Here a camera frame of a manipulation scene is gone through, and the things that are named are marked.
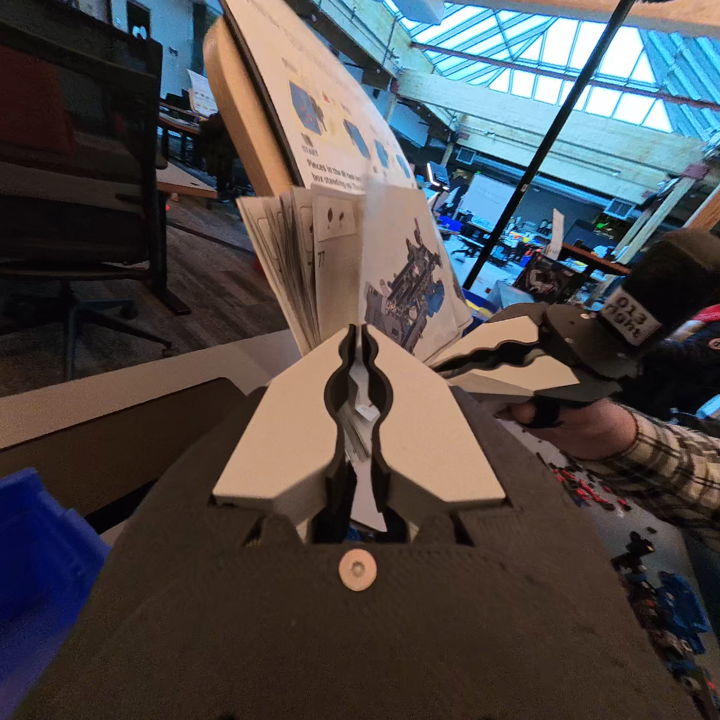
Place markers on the blue plastic bin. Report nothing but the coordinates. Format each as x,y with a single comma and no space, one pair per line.
39,562

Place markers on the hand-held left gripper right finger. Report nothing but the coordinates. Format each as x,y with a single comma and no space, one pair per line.
439,444

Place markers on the toy instruction booklet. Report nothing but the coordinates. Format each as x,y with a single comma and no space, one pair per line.
337,270

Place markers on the black toy vehicle chassis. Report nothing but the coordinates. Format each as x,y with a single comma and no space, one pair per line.
680,613

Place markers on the person's right forearm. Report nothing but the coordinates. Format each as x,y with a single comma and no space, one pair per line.
675,467

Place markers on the grey desk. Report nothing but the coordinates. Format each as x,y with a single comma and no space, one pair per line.
169,365

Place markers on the black toy set box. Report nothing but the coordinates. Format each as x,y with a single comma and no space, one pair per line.
543,278

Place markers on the person's right hand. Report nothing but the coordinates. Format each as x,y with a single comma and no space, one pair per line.
590,433

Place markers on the whiteboard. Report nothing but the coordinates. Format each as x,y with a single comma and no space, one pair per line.
495,199

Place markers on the white standing sign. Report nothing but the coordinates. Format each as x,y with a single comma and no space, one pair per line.
557,233

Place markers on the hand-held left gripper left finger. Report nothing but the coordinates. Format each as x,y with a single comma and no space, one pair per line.
281,444

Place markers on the black office chair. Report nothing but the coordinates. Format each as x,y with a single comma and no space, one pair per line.
84,169

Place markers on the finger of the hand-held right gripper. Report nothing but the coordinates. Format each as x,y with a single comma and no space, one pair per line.
506,334
534,377

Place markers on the white ceiling projector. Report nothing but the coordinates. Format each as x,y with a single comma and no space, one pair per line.
419,10

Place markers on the white instruction poster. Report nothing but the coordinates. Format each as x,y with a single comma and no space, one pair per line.
292,56

